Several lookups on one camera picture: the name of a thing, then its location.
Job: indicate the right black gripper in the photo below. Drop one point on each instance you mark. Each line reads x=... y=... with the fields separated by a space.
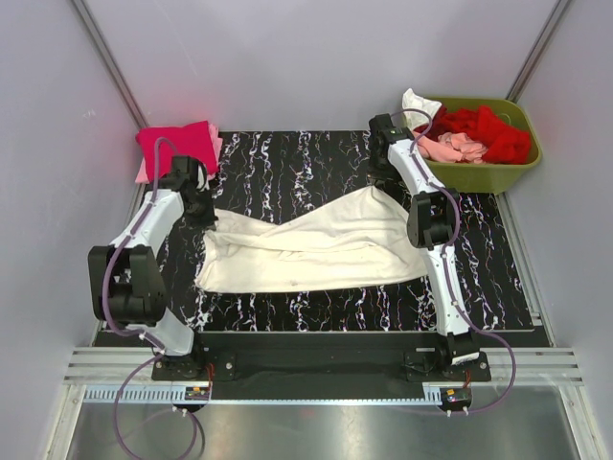
x=378 y=174

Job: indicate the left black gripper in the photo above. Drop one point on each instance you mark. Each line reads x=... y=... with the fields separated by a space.
x=209 y=218

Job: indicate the cream white t shirt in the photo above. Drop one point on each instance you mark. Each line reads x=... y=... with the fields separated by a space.
x=358 y=240

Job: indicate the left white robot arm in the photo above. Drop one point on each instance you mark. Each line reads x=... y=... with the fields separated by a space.
x=127 y=287

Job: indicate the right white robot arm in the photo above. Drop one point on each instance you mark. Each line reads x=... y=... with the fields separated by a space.
x=432 y=228

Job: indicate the white cloth in bin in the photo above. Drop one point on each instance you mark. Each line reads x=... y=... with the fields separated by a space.
x=418 y=109

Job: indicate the dark red cloth in bin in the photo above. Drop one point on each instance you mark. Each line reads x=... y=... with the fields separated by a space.
x=436 y=128

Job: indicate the pink cloth in bin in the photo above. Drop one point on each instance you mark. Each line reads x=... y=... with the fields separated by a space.
x=452 y=148

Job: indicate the olive green plastic bin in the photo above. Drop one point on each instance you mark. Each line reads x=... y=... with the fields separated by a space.
x=486 y=178

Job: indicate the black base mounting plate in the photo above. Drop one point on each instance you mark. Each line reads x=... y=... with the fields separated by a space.
x=316 y=367

